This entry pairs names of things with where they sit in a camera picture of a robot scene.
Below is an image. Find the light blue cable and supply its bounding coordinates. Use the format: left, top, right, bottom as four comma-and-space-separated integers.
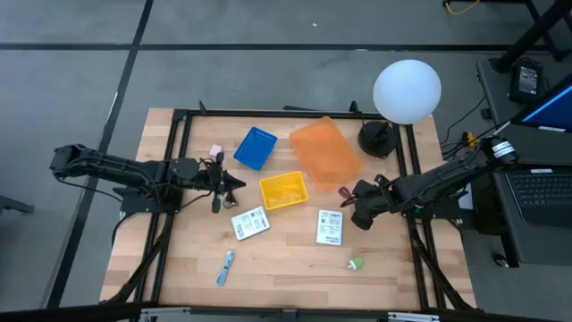
214, 250, 237, 287

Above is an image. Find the yellow cable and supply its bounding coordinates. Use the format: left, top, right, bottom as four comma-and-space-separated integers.
442, 0, 482, 16

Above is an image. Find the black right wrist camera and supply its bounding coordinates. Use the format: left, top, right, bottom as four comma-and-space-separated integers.
350, 206, 374, 232

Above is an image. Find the black laptop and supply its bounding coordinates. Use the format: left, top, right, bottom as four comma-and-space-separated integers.
504, 167, 572, 229

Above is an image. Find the black overhead beam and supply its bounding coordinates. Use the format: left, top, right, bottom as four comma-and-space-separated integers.
0, 301, 572, 322

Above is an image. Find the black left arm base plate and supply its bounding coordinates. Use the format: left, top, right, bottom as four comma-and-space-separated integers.
114, 185, 184, 215

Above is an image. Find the white box with green side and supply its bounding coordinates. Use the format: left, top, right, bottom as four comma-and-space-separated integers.
231, 206, 271, 242

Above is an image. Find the black stand pole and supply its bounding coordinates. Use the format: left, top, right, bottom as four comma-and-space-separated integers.
491, 0, 572, 75

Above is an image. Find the white globe lamp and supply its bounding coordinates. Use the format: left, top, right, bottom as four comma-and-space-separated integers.
372, 59, 442, 126

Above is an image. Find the white box with printed label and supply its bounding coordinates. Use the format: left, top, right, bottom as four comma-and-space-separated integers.
315, 208, 344, 247

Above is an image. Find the black power adapter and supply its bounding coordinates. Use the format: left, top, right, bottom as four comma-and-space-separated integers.
509, 60, 545, 105

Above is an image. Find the black furniture foot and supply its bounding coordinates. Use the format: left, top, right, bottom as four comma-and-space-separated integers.
0, 195, 36, 216

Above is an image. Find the yellow plastic basket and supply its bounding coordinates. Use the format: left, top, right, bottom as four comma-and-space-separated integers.
259, 171, 309, 211

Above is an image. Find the black aluminium table frame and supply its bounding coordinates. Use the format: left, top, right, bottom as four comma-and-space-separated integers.
100, 100, 479, 314

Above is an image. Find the orange translucent plastic bin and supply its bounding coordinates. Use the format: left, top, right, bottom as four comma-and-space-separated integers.
289, 115, 364, 192

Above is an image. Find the grey side desk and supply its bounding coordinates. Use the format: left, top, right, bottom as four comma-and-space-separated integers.
475, 57, 572, 269

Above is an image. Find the black round lamp base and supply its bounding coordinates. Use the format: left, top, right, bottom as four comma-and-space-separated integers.
357, 119, 399, 159

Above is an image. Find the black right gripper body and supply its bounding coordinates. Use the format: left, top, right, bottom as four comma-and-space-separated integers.
350, 174, 397, 211

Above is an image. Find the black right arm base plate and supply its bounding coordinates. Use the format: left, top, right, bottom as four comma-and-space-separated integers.
401, 196, 468, 221

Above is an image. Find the blue plastic basket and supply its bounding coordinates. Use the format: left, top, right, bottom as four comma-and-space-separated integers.
232, 126, 279, 173

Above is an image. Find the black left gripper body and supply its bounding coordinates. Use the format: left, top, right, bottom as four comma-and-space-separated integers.
198, 151, 225, 196

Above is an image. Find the black monitor with blue screen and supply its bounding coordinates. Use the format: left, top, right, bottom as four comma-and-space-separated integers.
509, 73, 572, 134

